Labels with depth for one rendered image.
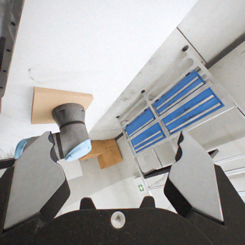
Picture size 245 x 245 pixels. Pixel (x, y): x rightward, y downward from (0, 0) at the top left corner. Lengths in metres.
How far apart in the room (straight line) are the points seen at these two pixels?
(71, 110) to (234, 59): 2.52
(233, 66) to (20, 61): 2.60
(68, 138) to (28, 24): 0.36
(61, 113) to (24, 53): 0.25
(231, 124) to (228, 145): 0.34
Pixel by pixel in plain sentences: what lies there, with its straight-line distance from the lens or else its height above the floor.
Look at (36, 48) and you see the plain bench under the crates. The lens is 0.45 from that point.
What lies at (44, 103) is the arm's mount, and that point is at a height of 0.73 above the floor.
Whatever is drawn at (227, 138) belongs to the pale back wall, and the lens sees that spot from 2.56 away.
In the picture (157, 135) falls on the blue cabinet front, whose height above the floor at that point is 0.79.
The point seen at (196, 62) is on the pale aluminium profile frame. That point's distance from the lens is 1.83.
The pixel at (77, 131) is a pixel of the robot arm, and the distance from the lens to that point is 0.53.
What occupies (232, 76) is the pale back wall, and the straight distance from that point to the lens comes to 2.61.
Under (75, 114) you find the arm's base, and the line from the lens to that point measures 0.57.
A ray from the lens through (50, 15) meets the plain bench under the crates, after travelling 0.41.
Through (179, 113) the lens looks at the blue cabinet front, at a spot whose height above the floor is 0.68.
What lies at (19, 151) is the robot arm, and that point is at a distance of 0.54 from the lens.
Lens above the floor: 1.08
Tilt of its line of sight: 21 degrees down
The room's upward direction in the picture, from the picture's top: 157 degrees clockwise
